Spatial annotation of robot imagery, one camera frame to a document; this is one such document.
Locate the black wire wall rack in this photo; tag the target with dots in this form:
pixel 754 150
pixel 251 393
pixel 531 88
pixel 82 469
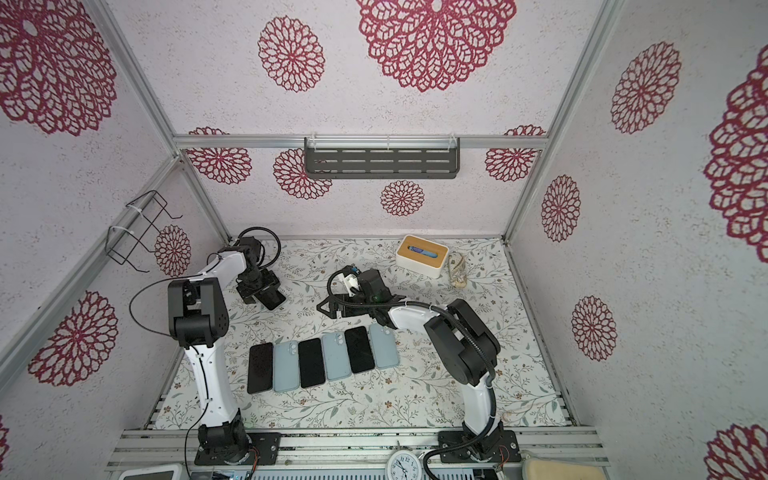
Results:
pixel 122 241

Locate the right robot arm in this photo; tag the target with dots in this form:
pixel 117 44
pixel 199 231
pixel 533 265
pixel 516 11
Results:
pixel 465 345

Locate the beige cushion pad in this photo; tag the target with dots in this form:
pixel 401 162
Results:
pixel 544 469

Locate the white tablet device corner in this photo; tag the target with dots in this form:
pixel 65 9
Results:
pixel 173 471

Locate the white tissue box wooden lid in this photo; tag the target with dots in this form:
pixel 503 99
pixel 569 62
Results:
pixel 422 256

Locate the black bare phone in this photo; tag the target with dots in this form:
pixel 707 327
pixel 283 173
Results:
pixel 260 368
pixel 359 350

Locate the light blue phone case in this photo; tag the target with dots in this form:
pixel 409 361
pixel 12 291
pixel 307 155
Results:
pixel 286 374

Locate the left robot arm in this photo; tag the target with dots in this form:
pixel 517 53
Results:
pixel 198 320

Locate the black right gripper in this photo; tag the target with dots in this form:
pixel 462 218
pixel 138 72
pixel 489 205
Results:
pixel 343 300

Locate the white analog clock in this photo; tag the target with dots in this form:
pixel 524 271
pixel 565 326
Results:
pixel 404 465

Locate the metal base rail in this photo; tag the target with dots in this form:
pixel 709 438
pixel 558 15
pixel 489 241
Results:
pixel 335 450

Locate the purple bare phone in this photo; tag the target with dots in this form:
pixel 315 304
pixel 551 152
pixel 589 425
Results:
pixel 311 363

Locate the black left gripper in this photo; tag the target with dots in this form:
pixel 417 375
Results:
pixel 247 293

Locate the grey wall shelf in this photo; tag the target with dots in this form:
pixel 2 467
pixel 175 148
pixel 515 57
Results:
pixel 382 159

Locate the small black phone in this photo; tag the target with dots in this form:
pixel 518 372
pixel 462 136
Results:
pixel 271 298

